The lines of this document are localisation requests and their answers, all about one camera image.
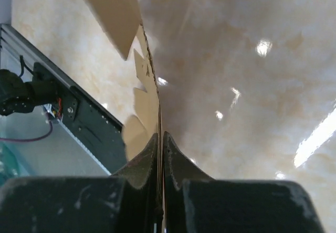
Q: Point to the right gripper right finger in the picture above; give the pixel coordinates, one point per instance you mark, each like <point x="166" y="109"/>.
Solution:
<point x="179" y="172"/>

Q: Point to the brown cardboard box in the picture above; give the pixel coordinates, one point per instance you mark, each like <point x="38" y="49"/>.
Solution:
<point x="122" y="22"/>

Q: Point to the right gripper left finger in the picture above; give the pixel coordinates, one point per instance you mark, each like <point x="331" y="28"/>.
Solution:
<point x="135" y="200"/>

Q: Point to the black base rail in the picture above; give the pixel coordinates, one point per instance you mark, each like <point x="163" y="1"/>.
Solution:
<point x="96" y="130"/>

